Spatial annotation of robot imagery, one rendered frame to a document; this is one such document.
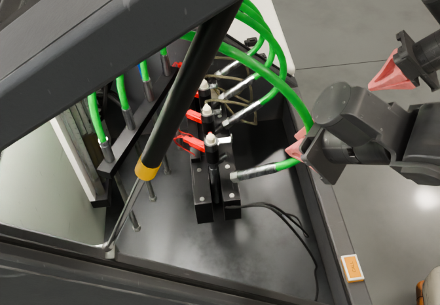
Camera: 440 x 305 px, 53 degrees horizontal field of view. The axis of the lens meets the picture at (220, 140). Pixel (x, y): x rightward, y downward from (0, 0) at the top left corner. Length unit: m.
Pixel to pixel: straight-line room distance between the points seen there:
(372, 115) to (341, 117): 0.03
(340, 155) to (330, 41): 2.44
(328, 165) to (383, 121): 0.14
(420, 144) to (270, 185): 0.68
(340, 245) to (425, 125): 0.47
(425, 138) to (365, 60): 2.41
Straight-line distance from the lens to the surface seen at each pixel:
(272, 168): 0.73
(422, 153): 0.50
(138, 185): 0.41
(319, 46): 2.96
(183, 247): 1.06
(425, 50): 0.78
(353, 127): 0.51
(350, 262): 0.91
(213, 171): 0.91
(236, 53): 0.58
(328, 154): 0.61
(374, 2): 3.45
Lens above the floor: 1.76
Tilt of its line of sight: 49 degrees down
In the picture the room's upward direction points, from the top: 4 degrees counter-clockwise
